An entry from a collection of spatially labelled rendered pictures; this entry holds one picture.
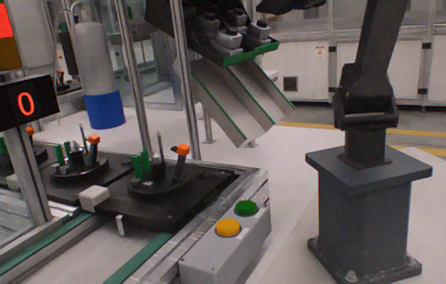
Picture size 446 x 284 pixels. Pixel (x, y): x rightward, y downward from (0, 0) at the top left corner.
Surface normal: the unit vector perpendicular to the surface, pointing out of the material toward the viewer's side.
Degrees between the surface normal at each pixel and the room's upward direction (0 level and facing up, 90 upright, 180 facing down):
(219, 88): 45
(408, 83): 90
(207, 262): 0
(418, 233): 0
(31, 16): 90
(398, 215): 90
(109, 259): 0
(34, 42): 90
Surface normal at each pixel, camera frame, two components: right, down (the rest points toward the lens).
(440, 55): -0.49, 0.35
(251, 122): 0.47, -0.55
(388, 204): 0.26, 0.32
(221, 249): -0.10, -0.93
